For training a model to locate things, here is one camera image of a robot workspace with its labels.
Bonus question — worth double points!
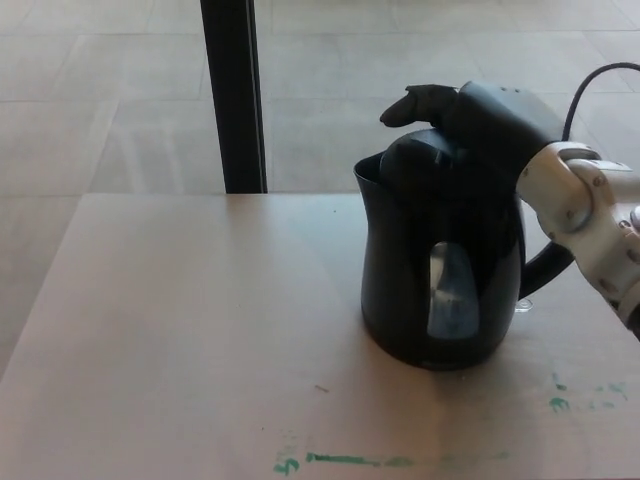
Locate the black electric kettle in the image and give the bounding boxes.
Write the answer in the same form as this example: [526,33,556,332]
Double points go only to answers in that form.
[352,127,576,373]

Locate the black vertical post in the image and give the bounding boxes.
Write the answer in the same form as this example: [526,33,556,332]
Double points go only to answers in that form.
[199,0,269,195]

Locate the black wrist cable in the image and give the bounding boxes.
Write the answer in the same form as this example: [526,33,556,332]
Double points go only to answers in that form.
[559,61,640,142]

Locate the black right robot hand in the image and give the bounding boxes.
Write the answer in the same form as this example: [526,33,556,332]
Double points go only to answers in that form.
[379,80,563,197]

